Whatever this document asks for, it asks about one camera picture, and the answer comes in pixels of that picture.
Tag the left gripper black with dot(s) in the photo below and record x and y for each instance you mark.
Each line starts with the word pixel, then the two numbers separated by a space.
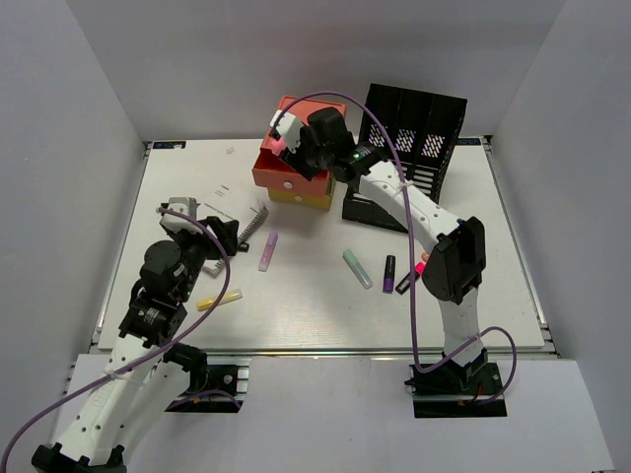
pixel 227 232

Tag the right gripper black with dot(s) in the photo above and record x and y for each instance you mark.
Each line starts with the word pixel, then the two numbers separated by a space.
pixel 296 160

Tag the white spiral notebook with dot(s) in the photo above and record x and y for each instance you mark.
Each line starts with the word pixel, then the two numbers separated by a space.
pixel 229 202

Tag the orange top drawer box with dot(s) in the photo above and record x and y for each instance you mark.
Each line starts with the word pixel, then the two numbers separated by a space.
pixel 272 172

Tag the black purple highlighter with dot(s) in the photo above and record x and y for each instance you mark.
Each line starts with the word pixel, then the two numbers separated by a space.
pixel 389 273

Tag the black pink highlighter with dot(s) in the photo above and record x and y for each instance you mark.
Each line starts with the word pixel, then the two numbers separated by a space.
pixel 410 279

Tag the pink metallic pen toy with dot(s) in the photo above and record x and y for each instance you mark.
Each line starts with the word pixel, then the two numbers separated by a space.
pixel 277 147

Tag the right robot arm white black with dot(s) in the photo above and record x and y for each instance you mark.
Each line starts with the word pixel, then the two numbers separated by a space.
pixel 456 247

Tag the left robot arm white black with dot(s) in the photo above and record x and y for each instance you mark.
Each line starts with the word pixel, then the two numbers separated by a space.
pixel 146 369

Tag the pastel purple highlighter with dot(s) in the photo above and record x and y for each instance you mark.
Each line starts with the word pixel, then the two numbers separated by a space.
pixel 268 251

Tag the pastel yellow highlighter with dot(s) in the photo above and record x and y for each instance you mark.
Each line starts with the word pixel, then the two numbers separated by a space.
pixel 228 297

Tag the pastel green highlighter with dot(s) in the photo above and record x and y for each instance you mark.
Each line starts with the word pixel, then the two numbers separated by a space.
pixel 357 269

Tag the black file organizer rack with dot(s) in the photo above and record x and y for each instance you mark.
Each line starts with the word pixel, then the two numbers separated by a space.
pixel 423 128

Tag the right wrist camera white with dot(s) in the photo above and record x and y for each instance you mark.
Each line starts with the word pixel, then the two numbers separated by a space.
pixel 286 126

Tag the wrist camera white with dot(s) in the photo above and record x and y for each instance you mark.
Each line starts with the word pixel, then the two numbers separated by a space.
pixel 186 206
pixel 286 126

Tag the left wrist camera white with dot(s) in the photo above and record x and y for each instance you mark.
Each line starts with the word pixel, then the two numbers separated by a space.
pixel 186 206

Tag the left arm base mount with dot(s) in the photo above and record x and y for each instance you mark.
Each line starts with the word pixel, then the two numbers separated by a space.
pixel 213 386

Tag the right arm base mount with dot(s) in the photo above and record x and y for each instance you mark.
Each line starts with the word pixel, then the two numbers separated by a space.
pixel 452 392

